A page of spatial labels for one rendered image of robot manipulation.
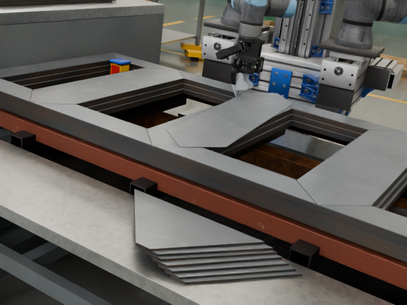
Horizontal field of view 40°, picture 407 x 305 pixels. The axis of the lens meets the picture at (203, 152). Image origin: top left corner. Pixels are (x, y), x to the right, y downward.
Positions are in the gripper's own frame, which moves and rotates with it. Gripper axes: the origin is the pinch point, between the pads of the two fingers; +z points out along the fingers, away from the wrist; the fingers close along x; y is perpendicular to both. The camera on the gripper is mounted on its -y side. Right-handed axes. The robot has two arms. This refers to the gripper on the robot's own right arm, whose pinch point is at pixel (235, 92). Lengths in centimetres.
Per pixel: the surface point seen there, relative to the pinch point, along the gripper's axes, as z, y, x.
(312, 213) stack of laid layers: 3, 55, -62
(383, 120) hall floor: 88, -24, 344
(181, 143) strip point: 1, 15, -55
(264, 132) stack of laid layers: 4.4, 21.4, -18.2
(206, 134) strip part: 0.7, 15.6, -43.2
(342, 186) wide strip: 1, 57, -48
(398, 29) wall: 75, -174, 959
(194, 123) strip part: 0.7, 8.1, -38.2
